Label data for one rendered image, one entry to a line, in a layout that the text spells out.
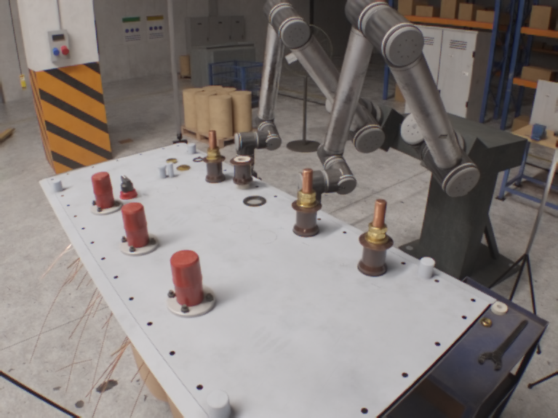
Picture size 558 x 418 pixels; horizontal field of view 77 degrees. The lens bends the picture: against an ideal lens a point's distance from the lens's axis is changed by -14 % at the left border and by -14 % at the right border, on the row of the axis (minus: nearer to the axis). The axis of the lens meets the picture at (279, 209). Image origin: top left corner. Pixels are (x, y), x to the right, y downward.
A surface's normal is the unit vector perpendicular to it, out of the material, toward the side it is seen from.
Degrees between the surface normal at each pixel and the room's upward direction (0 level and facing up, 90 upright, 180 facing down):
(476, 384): 0
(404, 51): 111
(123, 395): 0
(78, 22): 90
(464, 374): 0
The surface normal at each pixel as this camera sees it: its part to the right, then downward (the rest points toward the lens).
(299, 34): 0.26, 0.73
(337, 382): 0.00, -0.89
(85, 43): 0.64, 0.35
